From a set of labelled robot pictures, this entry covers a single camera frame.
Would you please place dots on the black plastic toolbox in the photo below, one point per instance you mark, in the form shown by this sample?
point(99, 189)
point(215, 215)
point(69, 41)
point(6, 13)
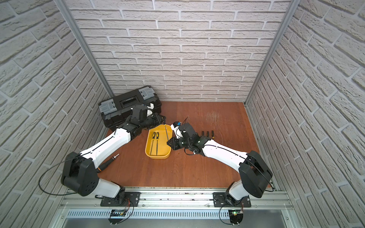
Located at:
point(115, 111)

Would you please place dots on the aluminium right corner post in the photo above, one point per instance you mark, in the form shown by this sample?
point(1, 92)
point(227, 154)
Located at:
point(276, 41)

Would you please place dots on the black orange screwdriver handle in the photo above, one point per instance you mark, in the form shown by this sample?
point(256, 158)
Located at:
point(106, 164)

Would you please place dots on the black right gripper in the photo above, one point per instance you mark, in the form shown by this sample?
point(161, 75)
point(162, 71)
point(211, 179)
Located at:
point(173, 141)

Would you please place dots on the controller circuit board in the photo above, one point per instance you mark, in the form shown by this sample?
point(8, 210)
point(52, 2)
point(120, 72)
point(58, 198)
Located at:
point(118, 216)
point(235, 217)

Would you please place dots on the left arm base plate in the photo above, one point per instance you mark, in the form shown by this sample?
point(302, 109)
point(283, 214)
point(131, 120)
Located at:
point(122, 199)

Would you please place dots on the yellow plastic storage tray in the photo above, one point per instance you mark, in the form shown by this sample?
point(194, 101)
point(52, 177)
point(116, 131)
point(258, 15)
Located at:
point(163, 149)

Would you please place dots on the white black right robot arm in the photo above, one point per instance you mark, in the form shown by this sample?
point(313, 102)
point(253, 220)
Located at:
point(255, 174)

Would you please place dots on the aluminium left corner post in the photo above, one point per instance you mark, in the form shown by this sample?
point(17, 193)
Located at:
point(66, 13)

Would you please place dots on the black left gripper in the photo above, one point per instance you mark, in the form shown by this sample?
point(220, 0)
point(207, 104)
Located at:
point(155, 119)

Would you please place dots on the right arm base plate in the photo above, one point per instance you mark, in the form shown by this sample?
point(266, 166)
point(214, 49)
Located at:
point(224, 199)

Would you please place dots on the left controller circuit board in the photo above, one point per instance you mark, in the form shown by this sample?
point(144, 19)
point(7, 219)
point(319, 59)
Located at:
point(118, 216)

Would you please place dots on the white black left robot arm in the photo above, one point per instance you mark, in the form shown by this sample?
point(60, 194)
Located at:
point(80, 170)

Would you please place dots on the right controller circuit board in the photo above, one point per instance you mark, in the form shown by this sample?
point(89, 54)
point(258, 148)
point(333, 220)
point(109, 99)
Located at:
point(235, 217)

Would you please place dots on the aluminium corner post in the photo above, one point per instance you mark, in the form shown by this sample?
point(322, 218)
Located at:
point(66, 13)
point(276, 41)

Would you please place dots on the aluminium front rail frame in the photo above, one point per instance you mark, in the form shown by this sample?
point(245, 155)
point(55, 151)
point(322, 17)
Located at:
point(177, 207)

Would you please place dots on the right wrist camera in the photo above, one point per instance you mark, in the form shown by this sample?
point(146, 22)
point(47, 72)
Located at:
point(175, 127)

